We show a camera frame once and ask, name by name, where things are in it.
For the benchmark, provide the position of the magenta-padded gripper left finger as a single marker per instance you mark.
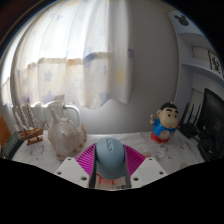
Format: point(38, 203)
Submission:
point(75, 168)

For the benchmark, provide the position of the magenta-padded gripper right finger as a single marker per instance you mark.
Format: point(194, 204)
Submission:
point(143, 168)

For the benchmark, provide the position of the light blue computer mouse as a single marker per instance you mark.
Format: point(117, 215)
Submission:
point(110, 156)

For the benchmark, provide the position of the large white conch shell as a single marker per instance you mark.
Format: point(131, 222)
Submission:
point(66, 136)

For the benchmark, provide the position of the white printed tablecloth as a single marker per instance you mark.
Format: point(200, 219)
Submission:
point(173, 155)

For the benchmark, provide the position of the cartoon boy figurine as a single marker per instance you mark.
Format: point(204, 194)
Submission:
point(165, 125)

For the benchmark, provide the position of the wooden model sailing ship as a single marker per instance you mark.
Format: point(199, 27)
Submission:
point(31, 133)

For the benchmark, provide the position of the white radiator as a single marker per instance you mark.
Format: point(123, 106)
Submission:
point(68, 108)

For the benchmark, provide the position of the black router with antennas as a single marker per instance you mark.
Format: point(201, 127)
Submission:
point(189, 128)

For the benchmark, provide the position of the black computer monitor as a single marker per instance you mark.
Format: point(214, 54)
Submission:
point(213, 123)

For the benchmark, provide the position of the white star-print curtain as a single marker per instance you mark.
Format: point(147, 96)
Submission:
point(66, 50)

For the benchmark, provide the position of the white wall shelf unit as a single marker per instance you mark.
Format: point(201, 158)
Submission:
point(196, 50)

